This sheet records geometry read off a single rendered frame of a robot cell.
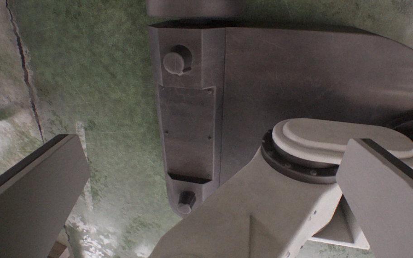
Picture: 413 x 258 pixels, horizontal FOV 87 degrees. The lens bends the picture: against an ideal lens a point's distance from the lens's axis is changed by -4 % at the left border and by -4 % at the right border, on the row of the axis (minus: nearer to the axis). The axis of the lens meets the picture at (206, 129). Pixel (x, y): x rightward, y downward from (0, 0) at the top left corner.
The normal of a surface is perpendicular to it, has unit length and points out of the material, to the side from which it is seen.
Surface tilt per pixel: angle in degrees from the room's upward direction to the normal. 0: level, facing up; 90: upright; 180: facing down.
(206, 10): 24
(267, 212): 90
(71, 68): 0
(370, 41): 0
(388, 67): 0
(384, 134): 90
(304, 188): 90
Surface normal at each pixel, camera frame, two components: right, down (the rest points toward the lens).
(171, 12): -0.42, 0.48
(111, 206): -0.22, 0.49
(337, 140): 0.00, -0.86
